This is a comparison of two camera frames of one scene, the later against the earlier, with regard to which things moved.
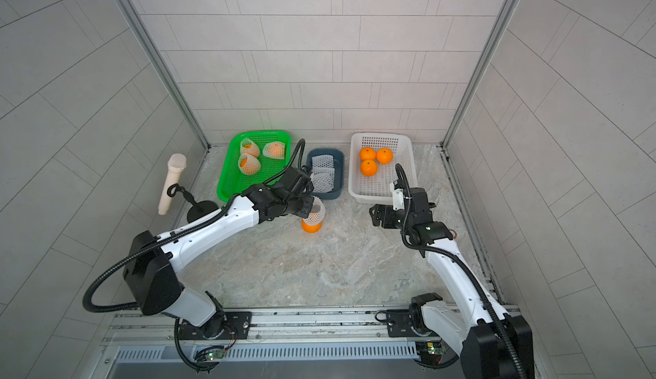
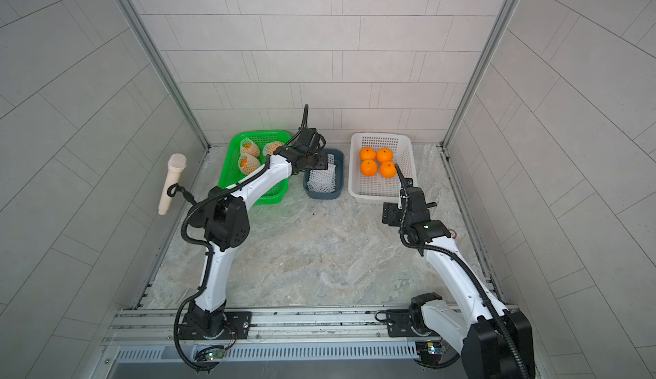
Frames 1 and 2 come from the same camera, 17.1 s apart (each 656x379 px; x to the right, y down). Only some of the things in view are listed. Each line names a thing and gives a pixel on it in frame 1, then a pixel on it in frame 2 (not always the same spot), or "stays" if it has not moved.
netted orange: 311,229 to 388,169
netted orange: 248,165 stays
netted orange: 384,155 stays
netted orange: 248,148 stays
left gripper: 308,201 to 323,158
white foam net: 317,212 to 322,180
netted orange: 368,167 stays
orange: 366,153 stays
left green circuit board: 210,353 stays
